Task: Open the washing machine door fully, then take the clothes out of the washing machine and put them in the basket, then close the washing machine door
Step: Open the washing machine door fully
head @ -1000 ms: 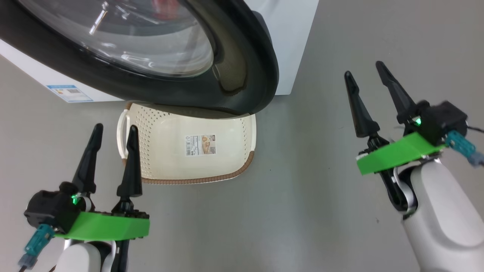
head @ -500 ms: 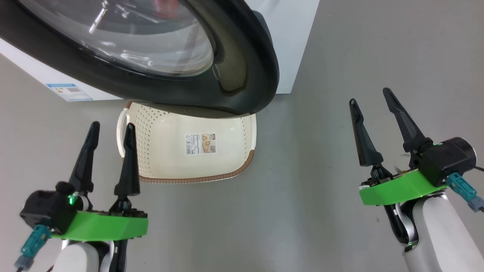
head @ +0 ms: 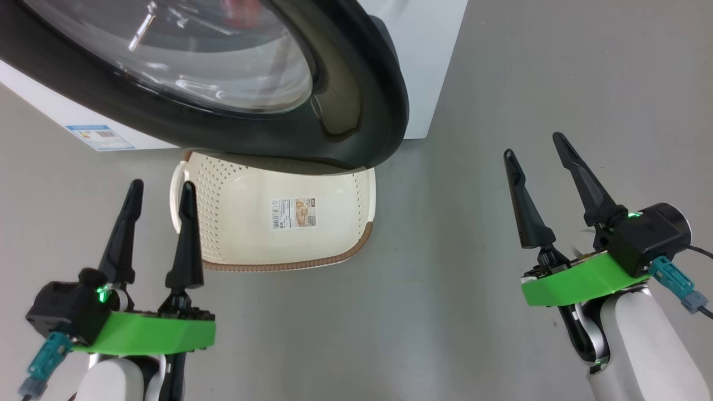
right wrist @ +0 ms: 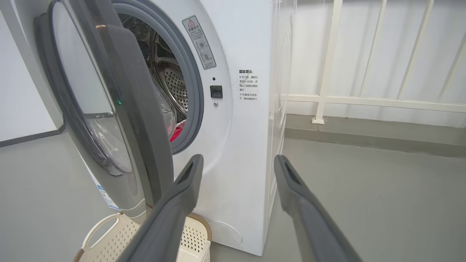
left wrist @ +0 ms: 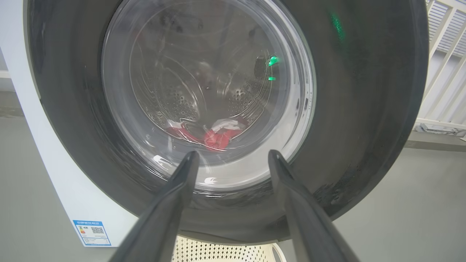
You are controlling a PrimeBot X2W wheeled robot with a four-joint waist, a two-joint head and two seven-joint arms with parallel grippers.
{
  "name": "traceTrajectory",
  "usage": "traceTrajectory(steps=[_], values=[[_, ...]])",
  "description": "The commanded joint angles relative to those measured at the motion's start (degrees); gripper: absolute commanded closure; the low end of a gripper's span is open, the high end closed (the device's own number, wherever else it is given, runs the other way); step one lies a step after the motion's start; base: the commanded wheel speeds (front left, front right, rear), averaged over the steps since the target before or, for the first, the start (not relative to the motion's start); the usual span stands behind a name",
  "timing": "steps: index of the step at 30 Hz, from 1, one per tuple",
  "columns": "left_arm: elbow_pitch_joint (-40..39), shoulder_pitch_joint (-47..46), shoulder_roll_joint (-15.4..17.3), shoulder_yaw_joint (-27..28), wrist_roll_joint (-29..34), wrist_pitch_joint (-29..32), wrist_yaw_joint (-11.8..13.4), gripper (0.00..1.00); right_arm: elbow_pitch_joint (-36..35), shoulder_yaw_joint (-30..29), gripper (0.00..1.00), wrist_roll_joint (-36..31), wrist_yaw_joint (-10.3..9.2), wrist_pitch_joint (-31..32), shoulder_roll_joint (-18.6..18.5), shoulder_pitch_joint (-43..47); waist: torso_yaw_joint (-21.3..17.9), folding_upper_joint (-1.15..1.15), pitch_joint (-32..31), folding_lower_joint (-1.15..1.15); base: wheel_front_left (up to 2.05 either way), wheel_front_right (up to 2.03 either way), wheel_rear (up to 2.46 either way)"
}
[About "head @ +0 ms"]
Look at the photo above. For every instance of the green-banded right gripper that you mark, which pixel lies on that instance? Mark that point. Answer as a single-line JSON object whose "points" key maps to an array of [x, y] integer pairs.
{"points": [[579, 281]]}

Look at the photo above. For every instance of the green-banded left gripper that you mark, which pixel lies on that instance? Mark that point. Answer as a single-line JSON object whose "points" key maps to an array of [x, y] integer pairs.
{"points": [[150, 334]]}

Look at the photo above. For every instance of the black-rimmed glass washer door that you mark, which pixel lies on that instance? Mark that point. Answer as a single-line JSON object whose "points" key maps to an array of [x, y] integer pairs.
{"points": [[367, 83]]}

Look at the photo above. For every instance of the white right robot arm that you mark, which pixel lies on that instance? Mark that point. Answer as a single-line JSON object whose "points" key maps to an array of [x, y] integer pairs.
{"points": [[646, 351]]}

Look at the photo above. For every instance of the cream perforated laundry basket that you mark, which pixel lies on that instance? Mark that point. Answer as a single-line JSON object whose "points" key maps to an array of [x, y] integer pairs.
{"points": [[245, 223]]}

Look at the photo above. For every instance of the paper basket label sticker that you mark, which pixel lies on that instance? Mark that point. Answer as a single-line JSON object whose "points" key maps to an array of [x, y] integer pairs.
{"points": [[294, 213]]}

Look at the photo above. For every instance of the white front-load washing machine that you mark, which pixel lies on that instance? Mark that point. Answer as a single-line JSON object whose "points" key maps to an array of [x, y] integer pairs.
{"points": [[434, 55]]}

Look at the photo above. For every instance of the blue energy label sticker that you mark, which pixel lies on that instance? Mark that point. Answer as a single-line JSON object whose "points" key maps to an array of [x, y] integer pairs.
{"points": [[100, 137]]}

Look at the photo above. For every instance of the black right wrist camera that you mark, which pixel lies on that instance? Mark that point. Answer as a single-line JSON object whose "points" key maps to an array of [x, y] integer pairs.
{"points": [[649, 234]]}

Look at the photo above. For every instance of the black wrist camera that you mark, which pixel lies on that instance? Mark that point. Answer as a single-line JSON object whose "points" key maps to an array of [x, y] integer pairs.
{"points": [[61, 309], [649, 234]]}

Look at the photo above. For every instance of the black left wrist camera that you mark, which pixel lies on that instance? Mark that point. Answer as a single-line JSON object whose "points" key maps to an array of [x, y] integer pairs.
{"points": [[61, 309]]}

